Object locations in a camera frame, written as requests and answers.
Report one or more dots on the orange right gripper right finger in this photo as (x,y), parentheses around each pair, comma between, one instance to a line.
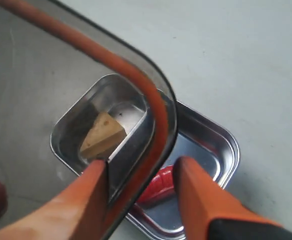
(201,200)

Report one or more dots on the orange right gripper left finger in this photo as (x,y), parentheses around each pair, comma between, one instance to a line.
(77,213)

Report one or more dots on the red toy sausage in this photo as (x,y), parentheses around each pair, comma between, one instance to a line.
(160,187)

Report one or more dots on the stainless steel lunch box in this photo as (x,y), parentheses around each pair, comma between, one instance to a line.
(211,145)

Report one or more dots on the yellow toy cheese wedge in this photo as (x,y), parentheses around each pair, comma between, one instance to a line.
(104,136)

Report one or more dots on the dark transparent box lid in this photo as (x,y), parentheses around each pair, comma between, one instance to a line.
(49,58)

